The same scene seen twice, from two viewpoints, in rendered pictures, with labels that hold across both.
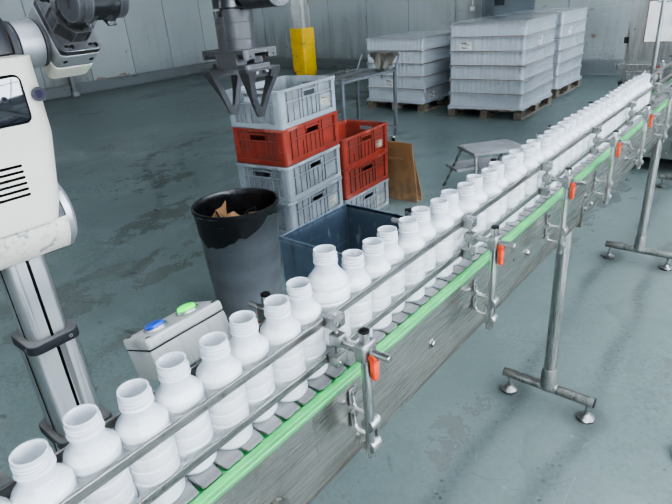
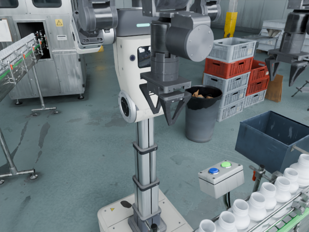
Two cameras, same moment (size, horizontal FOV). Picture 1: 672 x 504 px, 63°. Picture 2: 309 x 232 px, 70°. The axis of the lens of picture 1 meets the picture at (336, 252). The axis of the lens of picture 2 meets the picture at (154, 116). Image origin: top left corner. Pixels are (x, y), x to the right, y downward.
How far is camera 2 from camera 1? 0.33 m
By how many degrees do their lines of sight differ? 16
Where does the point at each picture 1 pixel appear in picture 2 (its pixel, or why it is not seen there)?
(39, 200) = not seen: hidden behind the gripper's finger
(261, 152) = (216, 70)
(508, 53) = not seen: outside the picture
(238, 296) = (196, 130)
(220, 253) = (193, 112)
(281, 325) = (283, 193)
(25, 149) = not seen: hidden behind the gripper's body
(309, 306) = (294, 184)
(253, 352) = (271, 205)
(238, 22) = (298, 40)
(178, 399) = (241, 223)
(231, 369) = (263, 213)
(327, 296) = (303, 181)
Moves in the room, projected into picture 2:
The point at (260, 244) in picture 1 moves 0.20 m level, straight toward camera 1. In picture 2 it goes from (210, 111) to (212, 119)
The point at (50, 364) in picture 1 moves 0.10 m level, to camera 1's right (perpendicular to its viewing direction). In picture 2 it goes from (145, 158) to (163, 162)
